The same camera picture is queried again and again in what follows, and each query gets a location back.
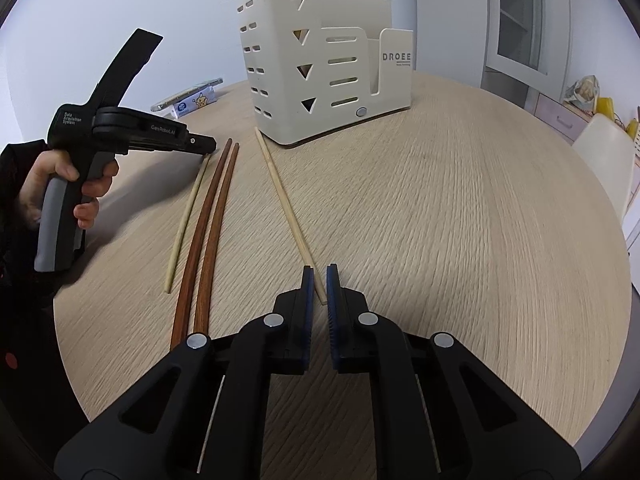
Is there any white glass-door cabinet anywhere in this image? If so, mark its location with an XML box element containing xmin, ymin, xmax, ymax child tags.
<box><xmin>482</xmin><ymin>0</ymin><xmax>576</xmax><ymax>106</ymax></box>

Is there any person's left hand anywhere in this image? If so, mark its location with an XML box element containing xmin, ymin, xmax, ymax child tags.
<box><xmin>17</xmin><ymin>149</ymin><xmax>122</xmax><ymax>231</ymax></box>

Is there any person's black clothing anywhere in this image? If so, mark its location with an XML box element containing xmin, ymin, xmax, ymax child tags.
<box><xmin>0</xmin><ymin>240</ymin><xmax>93</xmax><ymax>461</ymax></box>

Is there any person's left forearm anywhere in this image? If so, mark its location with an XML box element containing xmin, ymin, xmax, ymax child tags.
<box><xmin>0</xmin><ymin>142</ymin><xmax>51</xmax><ymax>281</ymax></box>

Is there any tissue packet with cartoon print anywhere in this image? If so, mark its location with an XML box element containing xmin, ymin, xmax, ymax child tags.
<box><xmin>172</xmin><ymin>86</ymin><xmax>217</xmax><ymax>119</ymax></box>

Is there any white utensil holder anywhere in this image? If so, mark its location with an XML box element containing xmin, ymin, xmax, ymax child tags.
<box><xmin>236</xmin><ymin>0</ymin><xmax>414</xmax><ymax>150</ymax></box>

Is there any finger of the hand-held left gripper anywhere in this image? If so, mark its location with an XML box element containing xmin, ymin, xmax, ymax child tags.
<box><xmin>188</xmin><ymin>134</ymin><xmax>218</xmax><ymax>156</ymax></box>

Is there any dark brown wooden chopstick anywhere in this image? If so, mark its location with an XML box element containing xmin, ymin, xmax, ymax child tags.
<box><xmin>170</xmin><ymin>138</ymin><xmax>233</xmax><ymax>352</ymax></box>
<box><xmin>192</xmin><ymin>143</ymin><xmax>241</xmax><ymax>337</ymax></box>

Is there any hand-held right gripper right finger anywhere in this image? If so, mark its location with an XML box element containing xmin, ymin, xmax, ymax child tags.
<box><xmin>326</xmin><ymin>263</ymin><xmax>583</xmax><ymax>480</ymax></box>

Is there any thin light wooden chopstick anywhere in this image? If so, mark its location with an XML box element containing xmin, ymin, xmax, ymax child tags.
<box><xmin>165</xmin><ymin>154</ymin><xmax>211</xmax><ymax>295</ymax></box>

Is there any white plastic chair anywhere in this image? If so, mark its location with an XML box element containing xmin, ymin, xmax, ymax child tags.
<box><xmin>572</xmin><ymin>112</ymin><xmax>640</xmax><ymax>251</ymax></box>

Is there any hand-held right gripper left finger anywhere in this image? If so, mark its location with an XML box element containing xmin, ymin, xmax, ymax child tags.
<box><xmin>54</xmin><ymin>266</ymin><xmax>317</xmax><ymax>480</ymax></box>

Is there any smartphone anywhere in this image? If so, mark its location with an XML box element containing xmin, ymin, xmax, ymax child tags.
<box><xmin>151</xmin><ymin>78</ymin><xmax>224</xmax><ymax>113</ymax></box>

